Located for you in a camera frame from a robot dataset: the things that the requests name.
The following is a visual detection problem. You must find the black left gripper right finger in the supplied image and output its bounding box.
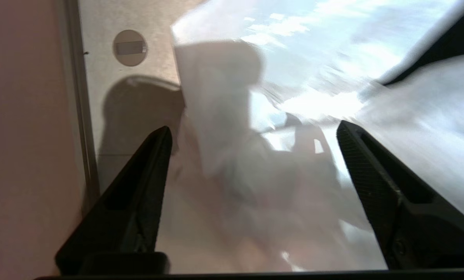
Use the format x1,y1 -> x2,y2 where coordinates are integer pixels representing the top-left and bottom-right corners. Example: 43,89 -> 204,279
336,120 -> 464,271

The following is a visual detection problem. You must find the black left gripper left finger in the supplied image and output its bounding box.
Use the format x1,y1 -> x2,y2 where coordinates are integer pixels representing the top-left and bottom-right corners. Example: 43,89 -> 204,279
55,125 -> 173,275

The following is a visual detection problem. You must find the fresh white plastic bag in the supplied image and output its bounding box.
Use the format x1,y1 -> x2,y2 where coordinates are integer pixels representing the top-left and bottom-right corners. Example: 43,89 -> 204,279
156,0 -> 464,273

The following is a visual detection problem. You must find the black round trash bin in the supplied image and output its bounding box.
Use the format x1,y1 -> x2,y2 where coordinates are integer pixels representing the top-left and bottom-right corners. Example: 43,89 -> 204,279
384,0 -> 464,86

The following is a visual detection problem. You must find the dark grey baseboard strip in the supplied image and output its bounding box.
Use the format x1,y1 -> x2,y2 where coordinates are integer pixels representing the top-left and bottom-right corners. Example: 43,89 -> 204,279
63,0 -> 100,212

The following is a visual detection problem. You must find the round metal floor plate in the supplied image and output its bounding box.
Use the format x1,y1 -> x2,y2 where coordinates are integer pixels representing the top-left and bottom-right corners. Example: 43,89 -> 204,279
113,30 -> 148,67

